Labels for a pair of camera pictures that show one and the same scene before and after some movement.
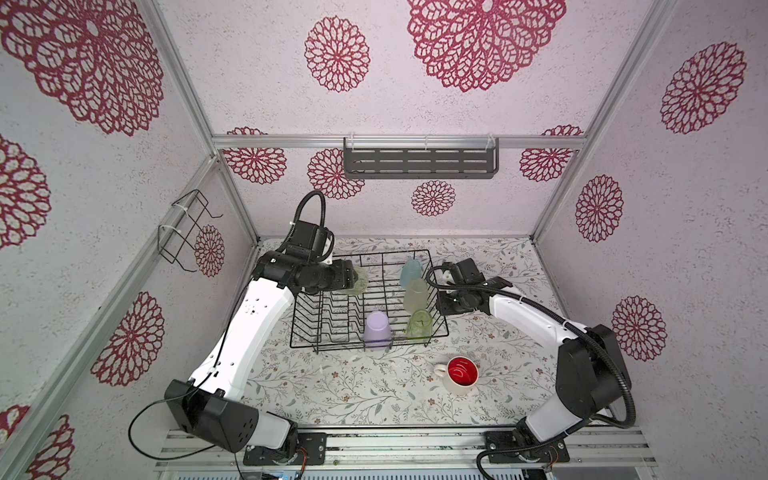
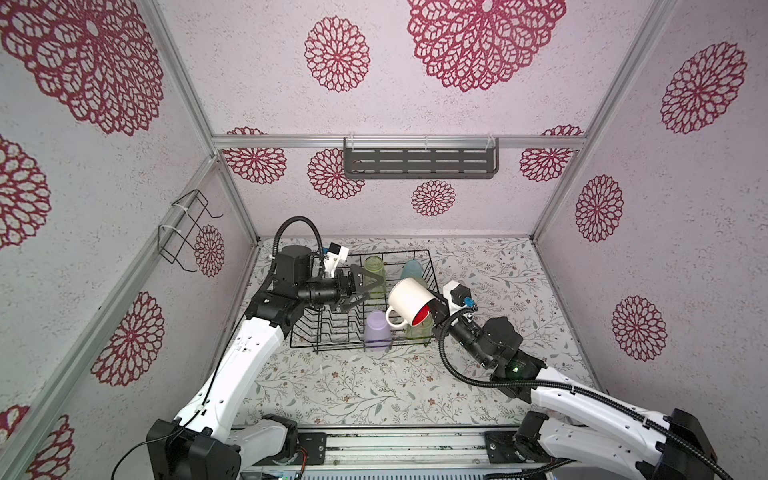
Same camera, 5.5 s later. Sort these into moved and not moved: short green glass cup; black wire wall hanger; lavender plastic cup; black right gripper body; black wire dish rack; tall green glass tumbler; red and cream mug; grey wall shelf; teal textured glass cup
Moved: tall green glass tumbler; red and cream mug; black right gripper body
Not moved: lavender plastic cup; black wire wall hanger; grey wall shelf; black wire dish rack; short green glass cup; teal textured glass cup
